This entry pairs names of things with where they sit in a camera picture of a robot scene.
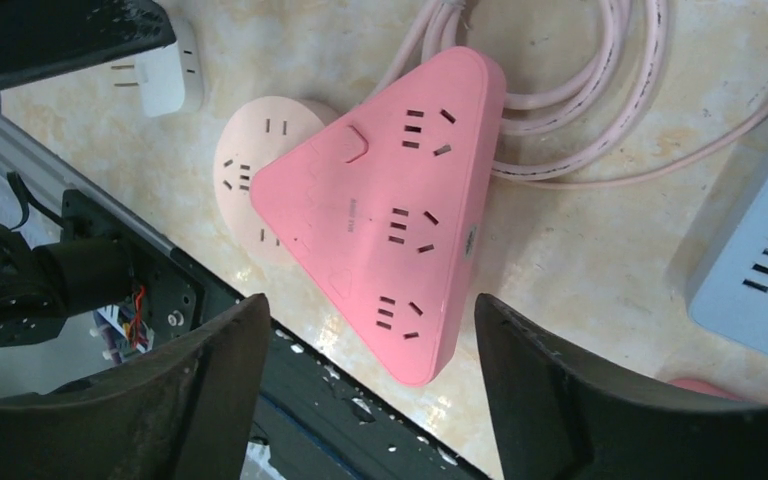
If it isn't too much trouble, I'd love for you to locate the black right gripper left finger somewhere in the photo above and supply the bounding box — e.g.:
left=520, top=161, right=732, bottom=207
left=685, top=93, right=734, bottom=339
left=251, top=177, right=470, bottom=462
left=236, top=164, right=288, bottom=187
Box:
left=0, top=294, right=271, bottom=479

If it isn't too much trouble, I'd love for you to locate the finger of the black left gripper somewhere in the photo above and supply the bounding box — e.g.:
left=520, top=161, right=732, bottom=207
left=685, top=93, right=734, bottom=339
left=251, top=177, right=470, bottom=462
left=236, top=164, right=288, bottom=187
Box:
left=0, top=1, right=176, bottom=91

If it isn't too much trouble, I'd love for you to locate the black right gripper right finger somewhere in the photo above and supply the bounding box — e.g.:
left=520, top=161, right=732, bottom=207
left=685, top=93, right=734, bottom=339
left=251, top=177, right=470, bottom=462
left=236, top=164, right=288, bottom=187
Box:
left=474, top=294, right=768, bottom=479

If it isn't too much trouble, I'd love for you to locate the pink square adapter plug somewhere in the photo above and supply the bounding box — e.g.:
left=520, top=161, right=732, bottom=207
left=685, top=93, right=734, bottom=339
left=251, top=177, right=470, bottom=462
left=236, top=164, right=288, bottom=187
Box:
left=668, top=378, right=745, bottom=401

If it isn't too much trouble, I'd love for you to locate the white adapter plug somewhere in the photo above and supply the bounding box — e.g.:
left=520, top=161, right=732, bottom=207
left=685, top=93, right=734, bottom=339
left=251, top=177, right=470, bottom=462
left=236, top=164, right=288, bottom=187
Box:
left=110, top=17, right=206, bottom=118

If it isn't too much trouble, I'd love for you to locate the pink triangular power strip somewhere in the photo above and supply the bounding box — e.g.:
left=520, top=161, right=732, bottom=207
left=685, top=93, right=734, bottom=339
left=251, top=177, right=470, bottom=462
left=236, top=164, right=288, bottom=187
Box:
left=250, top=47, right=506, bottom=387

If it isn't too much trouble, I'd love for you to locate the pale pink round socket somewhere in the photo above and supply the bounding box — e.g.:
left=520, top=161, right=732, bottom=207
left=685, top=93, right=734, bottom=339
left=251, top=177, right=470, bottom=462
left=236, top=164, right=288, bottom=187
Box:
left=213, top=96, right=339, bottom=267

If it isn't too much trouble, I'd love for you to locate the pink round plug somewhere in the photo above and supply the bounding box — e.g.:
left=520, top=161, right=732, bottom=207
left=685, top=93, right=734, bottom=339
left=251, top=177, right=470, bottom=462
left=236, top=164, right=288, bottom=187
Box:
left=371, top=1, right=668, bottom=184

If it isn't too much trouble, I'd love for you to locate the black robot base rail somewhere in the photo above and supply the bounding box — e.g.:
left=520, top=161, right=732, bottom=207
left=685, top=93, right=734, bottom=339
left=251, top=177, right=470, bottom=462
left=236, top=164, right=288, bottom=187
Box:
left=62, top=189, right=481, bottom=479

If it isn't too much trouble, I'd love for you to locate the pink thin cable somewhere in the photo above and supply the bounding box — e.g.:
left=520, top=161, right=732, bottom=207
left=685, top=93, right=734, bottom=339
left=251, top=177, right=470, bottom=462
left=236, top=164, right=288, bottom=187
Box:
left=529, top=72, right=768, bottom=192

